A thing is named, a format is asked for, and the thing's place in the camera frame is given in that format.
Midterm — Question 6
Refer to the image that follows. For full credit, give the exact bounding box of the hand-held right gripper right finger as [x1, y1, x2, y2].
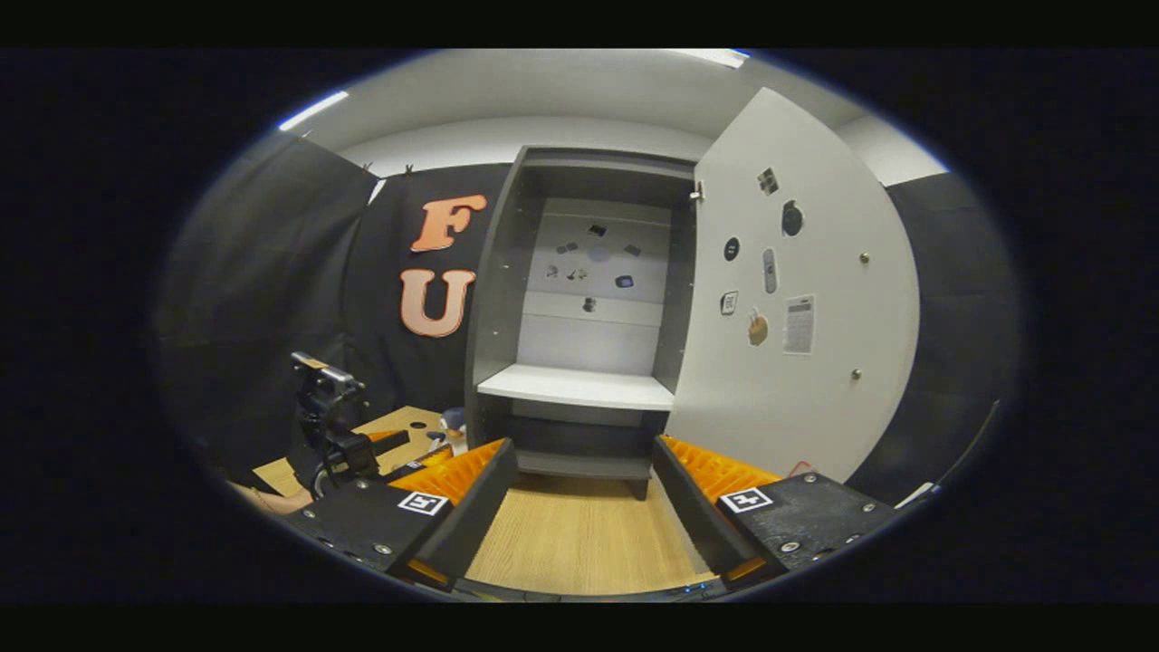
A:
[652, 436, 906, 591]

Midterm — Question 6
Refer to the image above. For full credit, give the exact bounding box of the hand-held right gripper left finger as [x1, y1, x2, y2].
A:
[303, 438, 520, 593]

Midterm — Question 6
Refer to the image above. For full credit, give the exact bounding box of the white cabinet door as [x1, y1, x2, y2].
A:
[666, 87, 922, 485]

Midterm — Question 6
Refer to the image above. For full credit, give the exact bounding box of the grey cabinet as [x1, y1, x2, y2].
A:
[464, 145, 703, 502]

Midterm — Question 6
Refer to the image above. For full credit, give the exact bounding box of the white cabinet shelf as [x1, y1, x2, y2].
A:
[476, 363, 675, 412]

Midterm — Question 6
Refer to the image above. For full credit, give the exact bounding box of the black backdrop cloth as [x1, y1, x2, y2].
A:
[163, 136, 1024, 508]

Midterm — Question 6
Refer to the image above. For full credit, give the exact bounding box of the ceiling light panel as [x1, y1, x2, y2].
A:
[277, 90, 350, 133]
[675, 49, 751, 70]

